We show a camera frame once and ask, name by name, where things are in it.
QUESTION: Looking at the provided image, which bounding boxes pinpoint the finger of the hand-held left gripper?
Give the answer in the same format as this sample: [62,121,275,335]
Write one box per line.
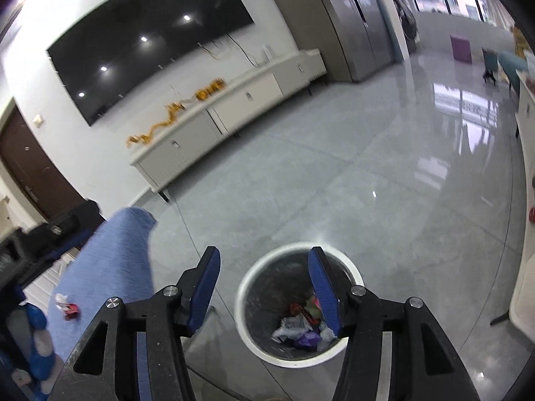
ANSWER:
[42,200,102,256]

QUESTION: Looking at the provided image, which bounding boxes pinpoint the white low cabinet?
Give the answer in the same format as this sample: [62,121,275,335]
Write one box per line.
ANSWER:
[127,49,326,201]

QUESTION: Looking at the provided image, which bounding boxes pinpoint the black wall television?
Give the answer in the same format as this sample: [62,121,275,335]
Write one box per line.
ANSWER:
[46,0,255,126]

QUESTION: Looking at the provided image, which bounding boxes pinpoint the teal chair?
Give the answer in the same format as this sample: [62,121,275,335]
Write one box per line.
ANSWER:
[497,50,528,91]

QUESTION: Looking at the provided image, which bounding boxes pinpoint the long golden garland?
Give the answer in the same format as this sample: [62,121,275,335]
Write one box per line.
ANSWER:
[127,99,197,149]

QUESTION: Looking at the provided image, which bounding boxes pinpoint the blue fluffy rug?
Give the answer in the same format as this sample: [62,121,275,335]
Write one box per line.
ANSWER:
[45,207,159,364]

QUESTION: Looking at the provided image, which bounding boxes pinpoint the white plastic wrapper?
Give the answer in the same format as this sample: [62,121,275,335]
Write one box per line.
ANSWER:
[272,316,310,344]

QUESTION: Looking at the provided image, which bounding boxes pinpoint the purple stool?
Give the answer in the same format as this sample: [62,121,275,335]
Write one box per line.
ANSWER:
[450,35,473,62]

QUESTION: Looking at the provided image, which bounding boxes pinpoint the dark brown door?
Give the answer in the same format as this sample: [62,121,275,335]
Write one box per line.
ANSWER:
[0,106,84,222]

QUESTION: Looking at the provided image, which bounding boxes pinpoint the round white-rimmed trash can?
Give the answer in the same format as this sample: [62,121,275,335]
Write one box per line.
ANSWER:
[235,241,364,369]

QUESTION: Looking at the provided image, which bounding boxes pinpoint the dark green chair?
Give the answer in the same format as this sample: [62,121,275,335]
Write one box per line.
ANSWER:
[480,47,501,83]

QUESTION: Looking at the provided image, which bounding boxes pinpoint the steel grey refrigerator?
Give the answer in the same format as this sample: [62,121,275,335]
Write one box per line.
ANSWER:
[303,0,396,83]

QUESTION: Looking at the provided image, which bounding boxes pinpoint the short golden garland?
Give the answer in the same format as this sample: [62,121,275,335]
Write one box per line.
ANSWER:
[196,79,228,102]

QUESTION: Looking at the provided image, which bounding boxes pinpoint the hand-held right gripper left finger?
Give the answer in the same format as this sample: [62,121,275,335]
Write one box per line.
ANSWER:
[52,246,222,401]

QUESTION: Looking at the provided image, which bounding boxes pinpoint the dark round appliance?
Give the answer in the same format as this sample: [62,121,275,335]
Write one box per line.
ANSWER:
[393,0,419,44]

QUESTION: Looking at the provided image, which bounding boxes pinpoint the person's left hand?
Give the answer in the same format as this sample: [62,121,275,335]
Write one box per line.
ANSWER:
[8,304,57,390]

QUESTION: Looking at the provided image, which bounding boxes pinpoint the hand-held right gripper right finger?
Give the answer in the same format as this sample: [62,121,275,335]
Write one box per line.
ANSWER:
[307,246,481,401]

